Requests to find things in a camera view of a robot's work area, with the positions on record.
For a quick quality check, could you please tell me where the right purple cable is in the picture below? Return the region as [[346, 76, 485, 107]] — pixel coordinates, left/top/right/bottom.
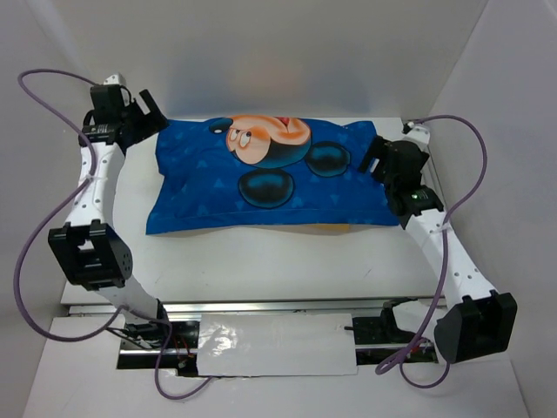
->
[[374, 115, 487, 388]]

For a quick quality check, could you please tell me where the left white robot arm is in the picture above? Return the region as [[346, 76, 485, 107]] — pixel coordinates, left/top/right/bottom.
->
[[48, 76, 172, 347]]

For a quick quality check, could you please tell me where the aluminium mounting rail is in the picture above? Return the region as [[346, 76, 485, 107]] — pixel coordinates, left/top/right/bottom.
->
[[67, 298, 406, 354]]

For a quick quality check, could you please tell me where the white cover plate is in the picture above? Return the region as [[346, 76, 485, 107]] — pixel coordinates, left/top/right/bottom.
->
[[197, 313, 358, 377]]

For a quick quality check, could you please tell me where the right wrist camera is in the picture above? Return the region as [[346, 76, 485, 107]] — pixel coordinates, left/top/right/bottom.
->
[[402, 121, 431, 150]]

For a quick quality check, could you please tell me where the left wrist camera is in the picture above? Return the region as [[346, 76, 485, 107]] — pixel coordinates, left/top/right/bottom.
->
[[103, 73, 126, 87]]

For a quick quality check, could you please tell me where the orange pillowcase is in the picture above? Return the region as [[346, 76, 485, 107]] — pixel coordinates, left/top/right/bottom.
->
[[146, 115, 398, 235]]

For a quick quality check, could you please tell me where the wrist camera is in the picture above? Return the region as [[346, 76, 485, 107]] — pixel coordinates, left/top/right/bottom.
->
[[103, 73, 126, 87], [402, 121, 431, 150]]

